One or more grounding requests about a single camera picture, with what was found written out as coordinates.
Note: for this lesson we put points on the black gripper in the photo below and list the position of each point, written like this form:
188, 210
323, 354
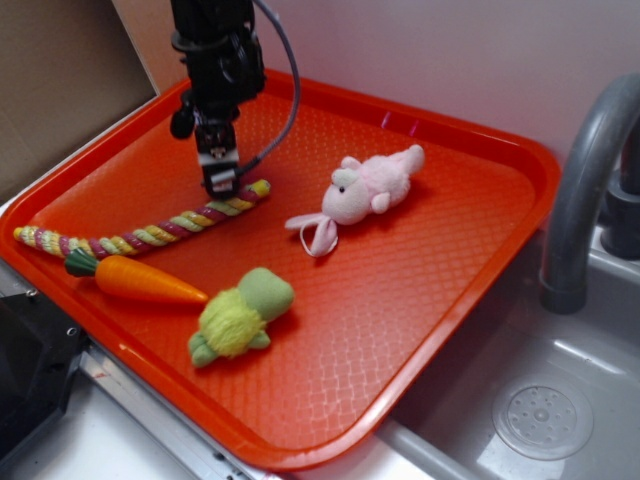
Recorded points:
223, 73

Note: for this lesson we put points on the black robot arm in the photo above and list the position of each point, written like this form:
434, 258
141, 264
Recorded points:
207, 20

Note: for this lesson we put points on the pink plush bunny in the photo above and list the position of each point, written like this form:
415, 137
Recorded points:
357, 190

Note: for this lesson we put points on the orange plastic carrot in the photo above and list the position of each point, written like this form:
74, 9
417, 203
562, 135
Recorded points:
126, 278

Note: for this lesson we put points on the green plush turtle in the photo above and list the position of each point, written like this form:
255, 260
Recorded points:
236, 320

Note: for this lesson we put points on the orange plastic tray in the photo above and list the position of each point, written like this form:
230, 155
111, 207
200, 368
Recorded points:
366, 319

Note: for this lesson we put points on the wooden board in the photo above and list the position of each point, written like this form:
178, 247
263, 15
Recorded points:
149, 24

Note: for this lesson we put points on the black box at left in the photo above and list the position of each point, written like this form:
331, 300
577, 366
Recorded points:
41, 347

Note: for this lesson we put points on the grey plastic faucet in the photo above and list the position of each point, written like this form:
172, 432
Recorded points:
578, 206

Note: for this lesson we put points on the grey toy sink basin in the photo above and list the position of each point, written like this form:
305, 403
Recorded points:
443, 424

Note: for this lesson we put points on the round sink drain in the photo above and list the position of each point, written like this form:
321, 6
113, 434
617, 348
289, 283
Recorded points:
542, 420

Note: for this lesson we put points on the twisted rope toy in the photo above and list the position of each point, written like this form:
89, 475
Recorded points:
141, 240

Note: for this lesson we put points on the dark faucet handle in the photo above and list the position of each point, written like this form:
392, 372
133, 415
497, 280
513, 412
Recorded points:
620, 235

